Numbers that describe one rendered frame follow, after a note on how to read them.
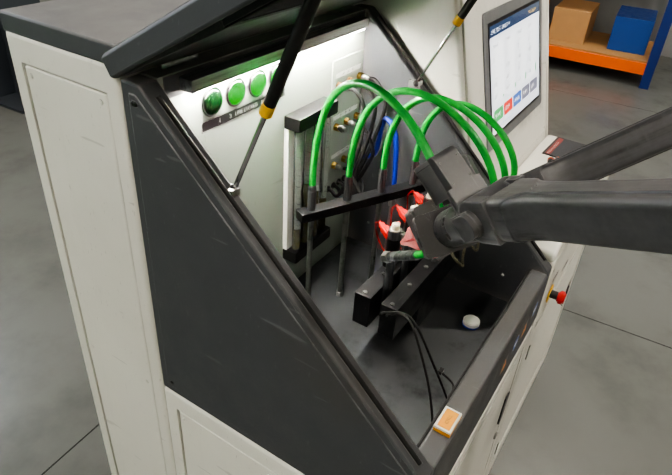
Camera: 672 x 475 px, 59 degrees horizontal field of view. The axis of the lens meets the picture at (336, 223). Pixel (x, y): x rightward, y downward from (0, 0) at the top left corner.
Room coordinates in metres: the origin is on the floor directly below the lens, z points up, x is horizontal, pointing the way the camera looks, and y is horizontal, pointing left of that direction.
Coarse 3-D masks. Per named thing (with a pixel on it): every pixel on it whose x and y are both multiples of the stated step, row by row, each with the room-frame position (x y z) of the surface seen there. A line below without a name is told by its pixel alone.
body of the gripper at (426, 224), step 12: (420, 216) 0.74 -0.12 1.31; (432, 216) 0.74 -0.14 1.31; (444, 216) 0.70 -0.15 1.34; (420, 228) 0.73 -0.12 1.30; (432, 228) 0.73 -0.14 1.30; (444, 228) 0.68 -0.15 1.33; (420, 240) 0.72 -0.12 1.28; (432, 240) 0.72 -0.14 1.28; (444, 240) 0.70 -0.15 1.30; (432, 252) 0.71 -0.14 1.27; (444, 252) 0.71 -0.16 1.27
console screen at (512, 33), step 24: (528, 0) 1.72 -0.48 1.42; (504, 24) 1.55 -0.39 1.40; (528, 24) 1.71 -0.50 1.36; (504, 48) 1.53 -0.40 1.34; (528, 48) 1.70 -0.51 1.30; (504, 72) 1.52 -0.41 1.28; (528, 72) 1.69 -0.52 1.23; (504, 96) 1.51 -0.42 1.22; (528, 96) 1.68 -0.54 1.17; (504, 120) 1.50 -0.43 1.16
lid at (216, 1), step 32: (192, 0) 0.73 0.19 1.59; (224, 0) 0.70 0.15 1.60; (256, 0) 0.77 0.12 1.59; (288, 0) 0.91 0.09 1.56; (352, 0) 1.26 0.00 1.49; (160, 32) 0.76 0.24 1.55; (192, 32) 0.73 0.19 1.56; (224, 32) 0.84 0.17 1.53; (256, 32) 1.05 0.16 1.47; (128, 64) 0.80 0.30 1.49; (160, 64) 0.89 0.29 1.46
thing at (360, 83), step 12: (348, 84) 0.99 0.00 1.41; (360, 84) 0.96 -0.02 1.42; (372, 84) 0.94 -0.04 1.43; (336, 96) 1.02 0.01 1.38; (384, 96) 0.91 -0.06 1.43; (324, 108) 1.04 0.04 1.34; (396, 108) 0.88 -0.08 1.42; (324, 120) 1.05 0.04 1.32; (408, 120) 0.86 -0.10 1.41; (420, 132) 0.84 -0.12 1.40; (420, 144) 0.83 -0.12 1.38; (312, 156) 1.07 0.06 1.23; (312, 168) 1.07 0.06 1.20; (312, 180) 1.07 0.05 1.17; (420, 252) 0.80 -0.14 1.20
